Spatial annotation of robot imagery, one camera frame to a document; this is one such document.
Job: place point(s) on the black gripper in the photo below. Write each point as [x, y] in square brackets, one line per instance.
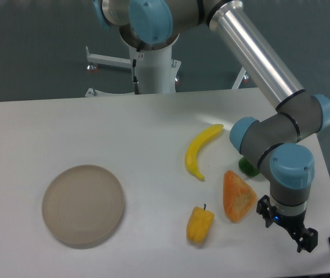
[305, 238]

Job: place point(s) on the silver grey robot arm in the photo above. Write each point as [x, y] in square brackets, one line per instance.
[271, 146]

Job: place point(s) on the green bell pepper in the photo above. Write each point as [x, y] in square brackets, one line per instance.
[247, 168]

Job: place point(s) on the yellow bell pepper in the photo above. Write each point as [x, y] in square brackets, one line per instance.
[199, 224]

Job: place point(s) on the orange triangular bread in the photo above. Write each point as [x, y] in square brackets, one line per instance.
[238, 197]

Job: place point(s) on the yellow banana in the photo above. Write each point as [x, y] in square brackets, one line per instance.
[198, 142]

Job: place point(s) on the beige round plate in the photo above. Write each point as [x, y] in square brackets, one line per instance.
[83, 206]

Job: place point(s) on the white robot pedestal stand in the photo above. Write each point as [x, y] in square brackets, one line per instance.
[190, 62]

